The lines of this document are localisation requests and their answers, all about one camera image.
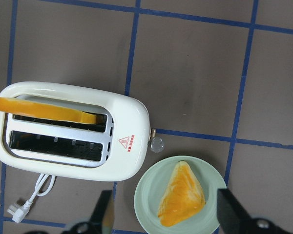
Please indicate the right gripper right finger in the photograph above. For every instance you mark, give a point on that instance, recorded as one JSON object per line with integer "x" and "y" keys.
{"x": 232, "y": 216}

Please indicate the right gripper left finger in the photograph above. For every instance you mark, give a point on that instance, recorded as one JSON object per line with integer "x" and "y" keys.
{"x": 101, "y": 218}

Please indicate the white two-slot toaster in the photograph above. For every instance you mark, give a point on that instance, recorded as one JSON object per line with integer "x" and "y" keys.
{"x": 113, "y": 149}

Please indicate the bread slice in toaster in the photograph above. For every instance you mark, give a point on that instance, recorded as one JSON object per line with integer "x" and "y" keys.
{"x": 27, "y": 108}

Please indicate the triangular orange bread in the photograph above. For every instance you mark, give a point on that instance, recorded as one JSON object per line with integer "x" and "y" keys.
{"x": 183, "y": 198}

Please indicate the light green plate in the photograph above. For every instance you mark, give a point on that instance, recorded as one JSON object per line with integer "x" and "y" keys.
{"x": 151, "y": 188}

